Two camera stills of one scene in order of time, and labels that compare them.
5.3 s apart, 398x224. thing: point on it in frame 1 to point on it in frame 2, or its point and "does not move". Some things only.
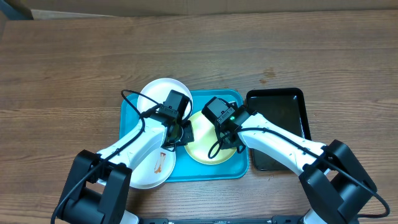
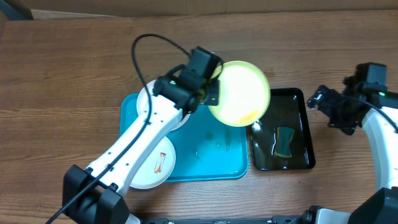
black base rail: (275, 219) does not move
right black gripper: (231, 145) to (328, 98)
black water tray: (284, 106) does not move
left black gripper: (189, 135) to (214, 96)
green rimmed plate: (205, 139) to (244, 94)
